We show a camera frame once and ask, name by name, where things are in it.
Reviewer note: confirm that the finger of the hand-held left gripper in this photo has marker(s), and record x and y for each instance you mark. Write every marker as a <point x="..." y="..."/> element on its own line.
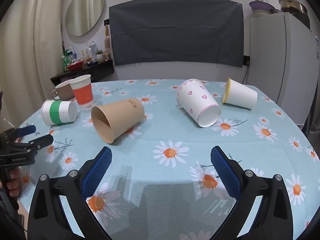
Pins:
<point x="26" y="130"/>
<point x="41" y="141"/>

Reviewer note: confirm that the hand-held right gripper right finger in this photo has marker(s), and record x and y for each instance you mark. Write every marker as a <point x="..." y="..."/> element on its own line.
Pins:
<point x="225" y="172"/>

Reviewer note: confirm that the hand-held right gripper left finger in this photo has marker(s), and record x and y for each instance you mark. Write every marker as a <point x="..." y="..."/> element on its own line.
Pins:
<point x="98" y="171"/>

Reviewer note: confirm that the brown kraft paper cup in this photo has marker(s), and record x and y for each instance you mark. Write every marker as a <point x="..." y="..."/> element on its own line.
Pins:
<point x="120" y="118"/>

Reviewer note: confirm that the white cup with green band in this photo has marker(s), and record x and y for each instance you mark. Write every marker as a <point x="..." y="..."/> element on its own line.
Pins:
<point x="60" y="112"/>

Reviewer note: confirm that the red and white paper cup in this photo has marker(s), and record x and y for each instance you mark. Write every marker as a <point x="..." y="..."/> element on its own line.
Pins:
<point x="83" y="92"/>

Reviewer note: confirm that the white cup with pink hearts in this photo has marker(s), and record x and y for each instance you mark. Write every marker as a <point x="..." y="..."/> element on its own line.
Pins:
<point x="200" y="102"/>

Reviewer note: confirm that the white cup with yellow rim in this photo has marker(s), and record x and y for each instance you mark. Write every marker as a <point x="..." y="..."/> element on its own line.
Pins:
<point x="242" y="95"/>

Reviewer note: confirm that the person's left hand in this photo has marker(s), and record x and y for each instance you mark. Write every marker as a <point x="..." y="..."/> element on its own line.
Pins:
<point x="13" y="183"/>

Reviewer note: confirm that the brown ceramic mug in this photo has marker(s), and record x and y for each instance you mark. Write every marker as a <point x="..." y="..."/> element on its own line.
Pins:
<point x="64" y="91"/>

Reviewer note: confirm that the blue daisy print tablecloth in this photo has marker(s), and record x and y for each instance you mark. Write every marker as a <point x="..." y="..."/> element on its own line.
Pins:
<point x="175" y="130"/>

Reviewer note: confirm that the beige curtain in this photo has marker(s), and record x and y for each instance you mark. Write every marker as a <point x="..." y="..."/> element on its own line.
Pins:
<point x="27" y="55"/>

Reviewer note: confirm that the green bottle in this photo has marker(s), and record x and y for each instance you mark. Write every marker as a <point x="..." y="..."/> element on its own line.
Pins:
<point x="65" y="63"/>

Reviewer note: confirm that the red bowl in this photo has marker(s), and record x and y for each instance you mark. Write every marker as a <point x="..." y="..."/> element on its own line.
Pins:
<point x="75" y="66"/>

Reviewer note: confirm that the black shelf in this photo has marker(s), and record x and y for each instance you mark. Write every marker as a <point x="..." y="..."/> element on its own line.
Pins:
<point x="100" y="71"/>

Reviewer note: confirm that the white spray bottle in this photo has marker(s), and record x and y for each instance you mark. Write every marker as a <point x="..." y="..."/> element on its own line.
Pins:
<point x="92" y="51"/>

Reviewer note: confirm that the small potted plant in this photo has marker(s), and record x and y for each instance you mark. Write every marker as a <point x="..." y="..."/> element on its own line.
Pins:
<point x="99" y="56"/>

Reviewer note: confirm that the white refrigerator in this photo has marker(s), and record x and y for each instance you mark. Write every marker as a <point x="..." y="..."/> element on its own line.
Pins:
<point x="282" y="62"/>

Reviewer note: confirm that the dark grey cloth cover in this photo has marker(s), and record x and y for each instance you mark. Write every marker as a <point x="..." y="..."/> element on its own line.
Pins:
<point x="175" y="32"/>

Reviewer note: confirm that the purple bowl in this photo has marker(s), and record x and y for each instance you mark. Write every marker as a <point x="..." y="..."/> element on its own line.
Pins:
<point x="260" y="6"/>

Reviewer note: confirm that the steel cooking pot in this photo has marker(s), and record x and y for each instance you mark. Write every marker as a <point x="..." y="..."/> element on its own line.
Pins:
<point x="292" y="5"/>

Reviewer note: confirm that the wall socket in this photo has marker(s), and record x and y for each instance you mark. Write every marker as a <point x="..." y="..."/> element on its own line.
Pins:
<point x="246" y="60"/>

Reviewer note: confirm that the oval wall mirror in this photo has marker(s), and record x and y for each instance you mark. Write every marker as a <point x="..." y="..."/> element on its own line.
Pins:
<point x="83" y="11"/>

